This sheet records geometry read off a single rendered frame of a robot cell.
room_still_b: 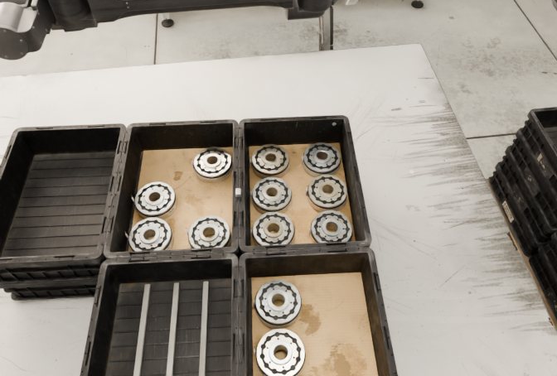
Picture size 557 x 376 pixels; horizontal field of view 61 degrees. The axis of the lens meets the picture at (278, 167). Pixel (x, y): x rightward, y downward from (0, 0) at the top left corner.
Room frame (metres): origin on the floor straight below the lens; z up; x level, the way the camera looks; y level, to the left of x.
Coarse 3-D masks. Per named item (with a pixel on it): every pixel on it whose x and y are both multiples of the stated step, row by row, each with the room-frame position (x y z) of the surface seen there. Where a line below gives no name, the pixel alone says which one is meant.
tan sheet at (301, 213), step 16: (304, 144) 0.86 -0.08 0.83; (336, 144) 0.86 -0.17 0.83; (256, 176) 0.74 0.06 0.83; (288, 176) 0.74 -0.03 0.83; (304, 176) 0.74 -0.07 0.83; (304, 192) 0.69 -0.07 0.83; (288, 208) 0.64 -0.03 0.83; (304, 208) 0.64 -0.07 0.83; (304, 224) 0.59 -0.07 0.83; (352, 224) 0.59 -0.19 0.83; (304, 240) 0.55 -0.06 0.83; (352, 240) 0.55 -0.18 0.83
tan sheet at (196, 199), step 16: (144, 160) 0.80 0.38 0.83; (160, 160) 0.80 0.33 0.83; (176, 160) 0.80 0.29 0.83; (192, 160) 0.80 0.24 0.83; (144, 176) 0.74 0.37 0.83; (160, 176) 0.74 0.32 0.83; (176, 176) 0.74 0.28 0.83; (192, 176) 0.74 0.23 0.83; (176, 192) 0.69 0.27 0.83; (192, 192) 0.69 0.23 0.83; (208, 192) 0.69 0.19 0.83; (224, 192) 0.69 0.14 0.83; (176, 208) 0.64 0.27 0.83; (192, 208) 0.64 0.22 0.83; (208, 208) 0.64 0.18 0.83; (224, 208) 0.64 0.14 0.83; (176, 224) 0.59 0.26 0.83; (176, 240) 0.55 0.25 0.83
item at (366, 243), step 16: (240, 128) 0.83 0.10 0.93; (240, 144) 0.77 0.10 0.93; (352, 144) 0.77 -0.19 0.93; (240, 160) 0.72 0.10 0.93; (352, 160) 0.72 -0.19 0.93; (240, 176) 0.67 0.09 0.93; (240, 208) 0.58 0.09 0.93; (240, 224) 0.54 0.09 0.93; (368, 224) 0.54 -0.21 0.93; (240, 240) 0.50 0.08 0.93; (368, 240) 0.50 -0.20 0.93
